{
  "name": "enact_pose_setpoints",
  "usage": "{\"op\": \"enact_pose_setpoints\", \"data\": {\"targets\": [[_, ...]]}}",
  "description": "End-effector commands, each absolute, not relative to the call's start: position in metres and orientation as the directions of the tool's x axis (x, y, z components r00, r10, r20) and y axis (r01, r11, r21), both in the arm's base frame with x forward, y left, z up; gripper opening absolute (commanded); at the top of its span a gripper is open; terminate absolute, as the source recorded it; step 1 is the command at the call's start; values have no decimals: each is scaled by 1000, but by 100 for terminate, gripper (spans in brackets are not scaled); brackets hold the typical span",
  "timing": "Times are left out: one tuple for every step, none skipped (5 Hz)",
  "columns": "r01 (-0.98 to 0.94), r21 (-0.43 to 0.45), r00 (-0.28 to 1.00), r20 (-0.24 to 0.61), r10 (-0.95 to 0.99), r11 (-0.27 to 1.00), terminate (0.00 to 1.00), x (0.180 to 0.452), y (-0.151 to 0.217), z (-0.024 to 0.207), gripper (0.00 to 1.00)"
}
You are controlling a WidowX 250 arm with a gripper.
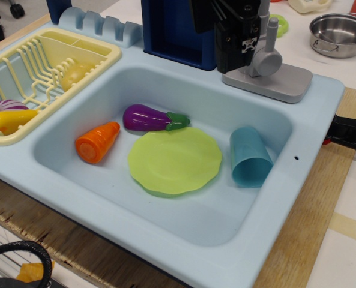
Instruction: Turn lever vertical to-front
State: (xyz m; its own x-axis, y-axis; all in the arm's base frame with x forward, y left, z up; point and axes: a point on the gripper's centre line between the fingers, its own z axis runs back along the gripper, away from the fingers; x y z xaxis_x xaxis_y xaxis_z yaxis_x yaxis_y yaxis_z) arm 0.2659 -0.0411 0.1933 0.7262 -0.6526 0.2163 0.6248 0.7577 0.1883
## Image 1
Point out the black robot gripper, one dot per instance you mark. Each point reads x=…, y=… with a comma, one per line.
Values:
x=237, y=30

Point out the grey faucet lever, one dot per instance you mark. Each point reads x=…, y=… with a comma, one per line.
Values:
x=271, y=36

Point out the grey toy faucet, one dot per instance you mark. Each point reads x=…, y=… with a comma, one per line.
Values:
x=267, y=75

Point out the dark blue back panel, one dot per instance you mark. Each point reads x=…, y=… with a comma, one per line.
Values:
x=169, y=33

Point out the cream plastic toy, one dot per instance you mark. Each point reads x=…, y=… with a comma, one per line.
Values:
x=308, y=6

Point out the steel pot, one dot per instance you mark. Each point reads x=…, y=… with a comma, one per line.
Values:
x=334, y=35

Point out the purple toy eggplant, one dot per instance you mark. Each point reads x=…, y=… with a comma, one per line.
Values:
x=139, y=117

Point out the blue plastic cup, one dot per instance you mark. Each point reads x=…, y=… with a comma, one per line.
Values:
x=250, y=161

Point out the green plastic plate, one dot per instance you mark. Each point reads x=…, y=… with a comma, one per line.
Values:
x=176, y=162

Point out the light blue toy sink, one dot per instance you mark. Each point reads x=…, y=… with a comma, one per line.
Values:
x=218, y=236

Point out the black clamp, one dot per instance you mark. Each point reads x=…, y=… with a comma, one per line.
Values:
x=342, y=131

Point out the orange toy carrot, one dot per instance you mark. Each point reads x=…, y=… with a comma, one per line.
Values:
x=95, y=144

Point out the yellow dish rack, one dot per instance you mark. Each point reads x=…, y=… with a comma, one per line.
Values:
x=31, y=70

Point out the chair caster wheel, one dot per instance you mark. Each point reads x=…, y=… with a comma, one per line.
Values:
x=16, y=9

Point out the purple toy onion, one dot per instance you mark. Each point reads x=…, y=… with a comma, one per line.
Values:
x=9, y=105

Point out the yellow toy squash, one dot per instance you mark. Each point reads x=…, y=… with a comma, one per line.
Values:
x=11, y=120

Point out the wooden board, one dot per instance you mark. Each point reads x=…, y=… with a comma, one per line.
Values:
x=315, y=248

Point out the orange tape piece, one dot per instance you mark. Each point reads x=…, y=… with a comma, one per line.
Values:
x=30, y=272

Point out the dark blue post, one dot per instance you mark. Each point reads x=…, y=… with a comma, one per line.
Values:
x=56, y=8

